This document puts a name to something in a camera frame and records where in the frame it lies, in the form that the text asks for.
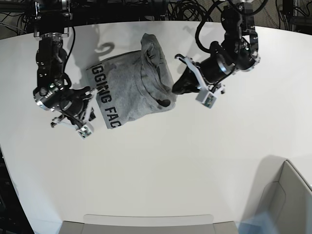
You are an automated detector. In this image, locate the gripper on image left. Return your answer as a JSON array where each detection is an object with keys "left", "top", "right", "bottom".
[{"left": 57, "top": 86, "right": 96, "bottom": 124}]

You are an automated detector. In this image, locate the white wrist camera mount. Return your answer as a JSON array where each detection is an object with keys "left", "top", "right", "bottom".
[
  {"left": 175, "top": 54, "right": 225, "bottom": 109},
  {"left": 51, "top": 86, "right": 98, "bottom": 139}
]

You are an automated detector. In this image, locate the black robot arm on image left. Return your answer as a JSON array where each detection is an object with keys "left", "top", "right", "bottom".
[{"left": 33, "top": 0, "right": 96, "bottom": 128}]

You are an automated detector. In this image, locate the blue blurred object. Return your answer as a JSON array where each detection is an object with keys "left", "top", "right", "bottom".
[{"left": 236, "top": 211, "right": 279, "bottom": 234}]

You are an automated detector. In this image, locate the black robot arm on image right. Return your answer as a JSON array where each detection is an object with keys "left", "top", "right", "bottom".
[{"left": 191, "top": 0, "right": 260, "bottom": 93}]

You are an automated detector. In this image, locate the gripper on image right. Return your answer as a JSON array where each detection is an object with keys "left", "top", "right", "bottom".
[{"left": 172, "top": 55, "right": 235, "bottom": 95}]

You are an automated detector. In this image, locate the black cable bundle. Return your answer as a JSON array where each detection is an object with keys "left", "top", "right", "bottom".
[{"left": 146, "top": 0, "right": 214, "bottom": 22}]

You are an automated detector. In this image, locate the beige box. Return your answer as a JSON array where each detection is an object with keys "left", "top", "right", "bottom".
[
  {"left": 257, "top": 160, "right": 312, "bottom": 234},
  {"left": 59, "top": 214, "right": 238, "bottom": 234}
]

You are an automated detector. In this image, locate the beige box at bottom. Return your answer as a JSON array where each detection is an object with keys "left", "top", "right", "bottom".
[{"left": 59, "top": 214, "right": 238, "bottom": 234}]

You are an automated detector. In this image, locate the grey T-shirt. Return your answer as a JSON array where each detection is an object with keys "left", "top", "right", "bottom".
[{"left": 86, "top": 34, "right": 176, "bottom": 129}]

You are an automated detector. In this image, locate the beige box at right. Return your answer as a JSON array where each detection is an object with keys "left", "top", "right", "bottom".
[{"left": 257, "top": 160, "right": 312, "bottom": 234}]

